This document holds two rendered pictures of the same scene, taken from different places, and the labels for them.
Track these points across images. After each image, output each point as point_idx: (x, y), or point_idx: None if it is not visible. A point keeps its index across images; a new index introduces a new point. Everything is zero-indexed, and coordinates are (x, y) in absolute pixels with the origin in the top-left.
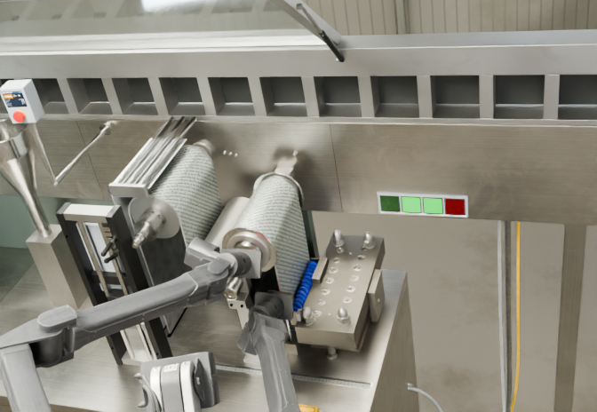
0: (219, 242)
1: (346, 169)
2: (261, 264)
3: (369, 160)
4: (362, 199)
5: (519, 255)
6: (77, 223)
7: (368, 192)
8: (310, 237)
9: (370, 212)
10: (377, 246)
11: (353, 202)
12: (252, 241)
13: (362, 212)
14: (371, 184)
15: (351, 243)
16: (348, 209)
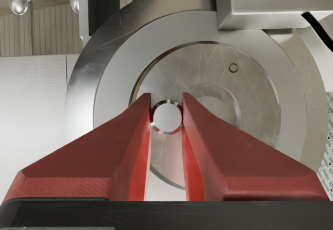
0: (328, 86)
1: (51, 149)
2: (140, 53)
3: (7, 172)
4: (26, 86)
5: None
6: None
7: (13, 103)
8: None
9: (13, 58)
10: None
11: (44, 77)
12: (165, 197)
13: (28, 57)
14: (5, 121)
15: None
16: (53, 61)
